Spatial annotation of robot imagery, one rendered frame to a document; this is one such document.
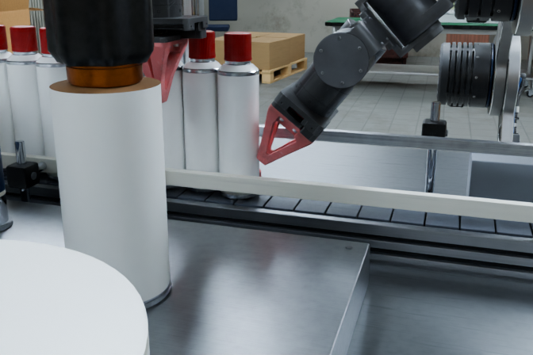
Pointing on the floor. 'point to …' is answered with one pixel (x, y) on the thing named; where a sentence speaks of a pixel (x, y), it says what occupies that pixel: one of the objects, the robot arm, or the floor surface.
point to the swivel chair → (222, 7)
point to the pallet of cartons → (272, 54)
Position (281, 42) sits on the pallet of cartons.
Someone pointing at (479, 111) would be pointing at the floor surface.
